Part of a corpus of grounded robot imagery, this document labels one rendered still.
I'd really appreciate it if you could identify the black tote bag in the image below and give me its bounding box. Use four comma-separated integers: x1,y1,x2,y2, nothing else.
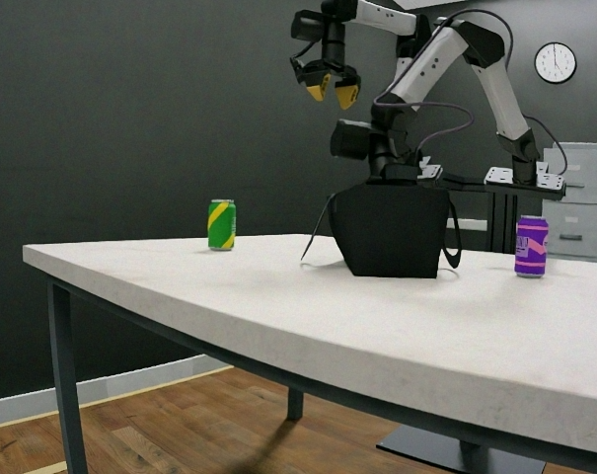
301,185,462,277

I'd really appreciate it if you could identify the green and yellow soda can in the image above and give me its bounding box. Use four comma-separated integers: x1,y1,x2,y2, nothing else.
208,200,236,252

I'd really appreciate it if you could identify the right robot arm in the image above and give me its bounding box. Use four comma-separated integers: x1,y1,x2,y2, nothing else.
291,0,441,182

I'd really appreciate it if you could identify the purple drink can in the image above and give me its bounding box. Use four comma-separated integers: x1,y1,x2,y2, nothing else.
514,215,549,278

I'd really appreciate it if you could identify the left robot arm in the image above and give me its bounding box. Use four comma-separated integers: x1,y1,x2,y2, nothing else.
330,20,564,193

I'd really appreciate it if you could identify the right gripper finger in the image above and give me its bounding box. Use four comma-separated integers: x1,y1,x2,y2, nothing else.
336,84,358,110
307,73,331,101

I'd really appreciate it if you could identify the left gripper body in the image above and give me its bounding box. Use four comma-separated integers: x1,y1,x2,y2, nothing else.
361,157,424,188

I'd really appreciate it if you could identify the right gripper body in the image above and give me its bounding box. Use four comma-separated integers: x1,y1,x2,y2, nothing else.
303,43,361,100

